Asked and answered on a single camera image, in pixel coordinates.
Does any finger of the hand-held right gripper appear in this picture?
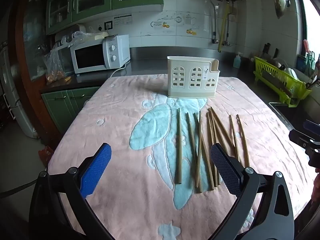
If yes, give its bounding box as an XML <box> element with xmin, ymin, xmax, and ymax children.
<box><xmin>288</xmin><ymin>129</ymin><xmax>320</xmax><ymax>147</ymax></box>
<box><xmin>301</xmin><ymin>120</ymin><xmax>320</xmax><ymax>132</ymax></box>

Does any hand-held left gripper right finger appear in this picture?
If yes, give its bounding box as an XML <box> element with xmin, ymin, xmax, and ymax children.
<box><xmin>210</xmin><ymin>143</ymin><xmax>295</xmax><ymax>240</ymax></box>

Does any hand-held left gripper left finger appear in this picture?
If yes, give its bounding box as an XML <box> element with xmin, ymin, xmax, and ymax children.
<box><xmin>29</xmin><ymin>142</ymin><xmax>113</xmax><ymax>240</ymax></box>

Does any row of wooden chopsticks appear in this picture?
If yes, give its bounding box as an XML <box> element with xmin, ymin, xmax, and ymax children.
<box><xmin>176</xmin><ymin>106</ymin><xmax>250</xmax><ymax>193</ymax></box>

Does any cream plastic utensil holder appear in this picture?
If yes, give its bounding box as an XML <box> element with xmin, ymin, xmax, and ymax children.
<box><xmin>167</xmin><ymin>56</ymin><xmax>218</xmax><ymax>98</ymax></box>

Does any person's right hand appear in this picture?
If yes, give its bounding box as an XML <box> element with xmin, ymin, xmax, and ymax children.
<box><xmin>311</xmin><ymin>167</ymin><xmax>320</xmax><ymax>205</ymax></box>

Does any kitchen sink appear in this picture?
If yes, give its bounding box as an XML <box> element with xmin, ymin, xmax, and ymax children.
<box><xmin>269</xmin><ymin>102</ymin><xmax>300</xmax><ymax>130</ymax></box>

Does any red plastic bag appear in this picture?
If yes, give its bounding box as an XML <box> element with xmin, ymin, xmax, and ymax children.
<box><xmin>38</xmin><ymin>146</ymin><xmax>54</xmax><ymax>160</ymax></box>

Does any green plastic dish rack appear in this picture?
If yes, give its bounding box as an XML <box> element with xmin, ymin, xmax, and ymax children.
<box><xmin>253</xmin><ymin>56</ymin><xmax>313</xmax><ymax>108</ymax></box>

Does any white bowl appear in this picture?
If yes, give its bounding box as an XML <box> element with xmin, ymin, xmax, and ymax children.
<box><xmin>284</xmin><ymin>67</ymin><xmax>299</xmax><ymax>80</ymax></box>

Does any dark cleaver blade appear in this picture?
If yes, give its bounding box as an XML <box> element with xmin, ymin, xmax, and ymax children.
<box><xmin>261</xmin><ymin>69</ymin><xmax>293</xmax><ymax>98</ymax></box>

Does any green utensil rack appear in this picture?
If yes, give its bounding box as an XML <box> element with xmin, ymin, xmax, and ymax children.
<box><xmin>297</xmin><ymin>51</ymin><xmax>317</xmax><ymax>75</ymax></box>

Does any green base cabinet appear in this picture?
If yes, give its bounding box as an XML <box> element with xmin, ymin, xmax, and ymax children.
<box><xmin>41</xmin><ymin>86</ymin><xmax>100</xmax><ymax>134</ymax></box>

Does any silver refrigerator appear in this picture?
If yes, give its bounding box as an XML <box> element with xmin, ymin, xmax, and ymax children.
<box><xmin>0</xmin><ymin>45</ymin><xmax>39</xmax><ymax>139</ymax></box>

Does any crumpled clear plastic bag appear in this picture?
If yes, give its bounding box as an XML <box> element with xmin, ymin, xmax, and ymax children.
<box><xmin>43</xmin><ymin>47</ymin><xmax>75</xmax><ymax>83</ymax></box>

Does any white microwave oven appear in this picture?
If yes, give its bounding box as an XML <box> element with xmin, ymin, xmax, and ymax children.
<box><xmin>70</xmin><ymin>34</ymin><xmax>131</xmax><ymax>74</ymax></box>

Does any yellow gas pipe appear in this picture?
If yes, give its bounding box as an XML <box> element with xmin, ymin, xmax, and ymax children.
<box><xmin>218</xmin><ymin>2</ymin><xmax>230</xmax><ymax>53</ymax></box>

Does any clear bag of food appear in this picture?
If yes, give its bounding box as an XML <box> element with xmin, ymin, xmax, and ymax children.
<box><xmin>71</xmin><ymin>31</ymin><xmax>107</xmax><ymax>44</ymax></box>

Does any teapot and fruit tile decal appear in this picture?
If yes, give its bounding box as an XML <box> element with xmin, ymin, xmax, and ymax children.
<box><xmin>150</xmin><ymin>11</ymin><xmax>200</xmax><ymax>34</ymax></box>

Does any black floor cable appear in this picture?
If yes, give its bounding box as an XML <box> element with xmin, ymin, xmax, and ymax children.
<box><xmin>0</xmin><ymin>180</ymin><xmax>40</xmax><ymax>197</ymax></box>

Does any white microwave power cable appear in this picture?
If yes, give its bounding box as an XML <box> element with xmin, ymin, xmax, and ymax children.
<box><xmin>110</xmin><ymin>63</ymin><xmax>132</xmax><ymax>78</ymax></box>

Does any braided metal hose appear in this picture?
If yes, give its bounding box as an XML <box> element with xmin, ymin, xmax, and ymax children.
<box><xmin>224</xmin><ymin>1</ymin><xmax>237</xmax><ymax>47</ymax></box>
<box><xmin>210</xmin><ymin>0</ymin><xmax>220</xmax><ymax>44</ymax></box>

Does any printed wall notice label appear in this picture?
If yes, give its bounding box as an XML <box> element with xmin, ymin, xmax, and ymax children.
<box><xmin>114</xmin><ymin>16</ymin><xmax>132</xmax><ymax>25</ymax></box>

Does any green glass-door wall cabinet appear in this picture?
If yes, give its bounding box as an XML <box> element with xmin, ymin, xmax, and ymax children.
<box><xmin>41</xmin><ymin>0</ymin><xmax>165</xmax><ymax>35</ymax></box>

